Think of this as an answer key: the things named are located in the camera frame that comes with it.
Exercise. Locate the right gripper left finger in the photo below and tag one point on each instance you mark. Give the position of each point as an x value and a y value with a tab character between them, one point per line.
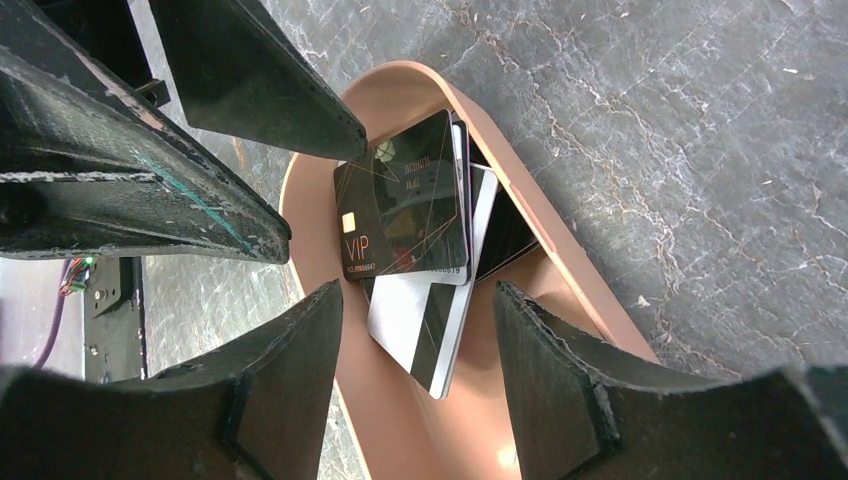
254	408

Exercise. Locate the white magstripe card in tray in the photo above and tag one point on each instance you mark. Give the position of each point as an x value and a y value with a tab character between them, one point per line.
419	323

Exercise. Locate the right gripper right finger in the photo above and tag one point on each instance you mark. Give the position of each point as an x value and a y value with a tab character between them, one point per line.
629	411

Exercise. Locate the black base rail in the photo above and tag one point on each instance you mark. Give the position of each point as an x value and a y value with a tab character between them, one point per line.
114	328

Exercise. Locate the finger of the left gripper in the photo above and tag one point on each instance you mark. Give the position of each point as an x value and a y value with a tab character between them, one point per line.
237	73
89	163

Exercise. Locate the black card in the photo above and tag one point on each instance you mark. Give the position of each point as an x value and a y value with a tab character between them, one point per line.
400	207
508	235

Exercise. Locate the pink oval tray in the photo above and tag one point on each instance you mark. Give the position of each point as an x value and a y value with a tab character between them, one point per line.
505	416

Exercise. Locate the black card under stack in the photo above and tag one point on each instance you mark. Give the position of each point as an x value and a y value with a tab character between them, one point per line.
508	235

